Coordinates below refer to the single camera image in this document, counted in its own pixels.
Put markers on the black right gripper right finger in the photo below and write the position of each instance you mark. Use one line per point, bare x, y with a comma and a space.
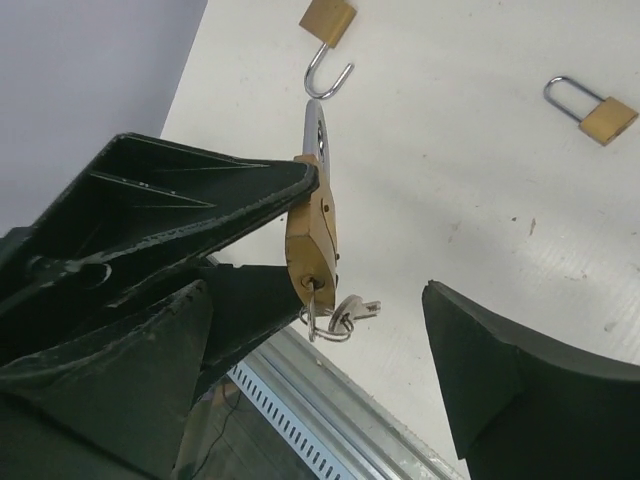
522, 405

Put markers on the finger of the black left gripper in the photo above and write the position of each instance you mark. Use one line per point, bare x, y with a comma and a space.
142, 209
250, 304

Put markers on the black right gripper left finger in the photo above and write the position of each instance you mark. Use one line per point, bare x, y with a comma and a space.
111, 404

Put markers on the silver key pair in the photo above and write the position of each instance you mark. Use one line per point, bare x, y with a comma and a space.
335, 325

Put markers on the long-shackle brass padlock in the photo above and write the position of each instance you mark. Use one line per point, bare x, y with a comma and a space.
311, 234

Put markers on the large brass padlock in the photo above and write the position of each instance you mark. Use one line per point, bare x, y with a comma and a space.
326, 20

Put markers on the small brass padlock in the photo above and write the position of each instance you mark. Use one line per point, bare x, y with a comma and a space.
606, 122

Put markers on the slotted cable duct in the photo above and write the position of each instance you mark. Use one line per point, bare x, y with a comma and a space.
291, 426

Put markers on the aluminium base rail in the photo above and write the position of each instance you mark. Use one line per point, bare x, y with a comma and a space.
357, 429

